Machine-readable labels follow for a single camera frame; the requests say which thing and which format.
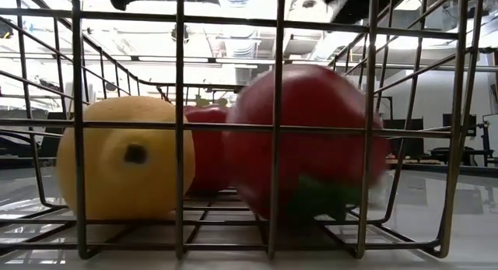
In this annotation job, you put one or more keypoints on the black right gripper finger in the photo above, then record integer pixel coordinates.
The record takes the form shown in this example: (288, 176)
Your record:
(358, 5)

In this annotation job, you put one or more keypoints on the red tomato with green calyx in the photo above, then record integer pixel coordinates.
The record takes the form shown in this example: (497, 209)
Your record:
(319, 153)

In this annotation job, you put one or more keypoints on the bright red apple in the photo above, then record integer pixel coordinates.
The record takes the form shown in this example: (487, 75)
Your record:
(208, 157)

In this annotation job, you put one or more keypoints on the yellow-orange orange fruit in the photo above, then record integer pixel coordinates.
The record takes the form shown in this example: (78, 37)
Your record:
(116, 192)

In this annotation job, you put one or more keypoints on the black background monitor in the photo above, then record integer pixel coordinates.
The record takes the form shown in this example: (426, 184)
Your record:
(473, 126)

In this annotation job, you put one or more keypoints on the black equipment stand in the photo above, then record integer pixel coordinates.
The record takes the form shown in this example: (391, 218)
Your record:
(484, 126)

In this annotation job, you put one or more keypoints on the white work surface sheet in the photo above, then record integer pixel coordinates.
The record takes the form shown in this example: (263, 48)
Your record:
(478, 231)

